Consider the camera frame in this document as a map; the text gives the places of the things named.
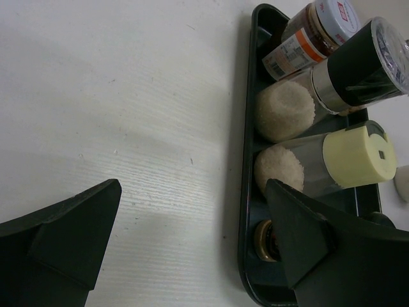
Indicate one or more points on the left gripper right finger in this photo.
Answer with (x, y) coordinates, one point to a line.
(332, 258)

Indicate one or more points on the black cap white spice bottle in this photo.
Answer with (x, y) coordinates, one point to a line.
(401, 182)

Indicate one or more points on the black rectangular tray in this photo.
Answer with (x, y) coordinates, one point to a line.
(265, 282)

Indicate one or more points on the small dark pepper bottle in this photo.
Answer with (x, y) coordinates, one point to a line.
(265, 243)

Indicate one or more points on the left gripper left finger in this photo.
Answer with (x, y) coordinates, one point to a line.
(52, 257)

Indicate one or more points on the clear cap salt grinder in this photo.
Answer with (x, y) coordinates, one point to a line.
(370, 67)

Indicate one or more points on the yellow cap spice shaker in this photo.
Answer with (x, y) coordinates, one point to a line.
(359, 155)

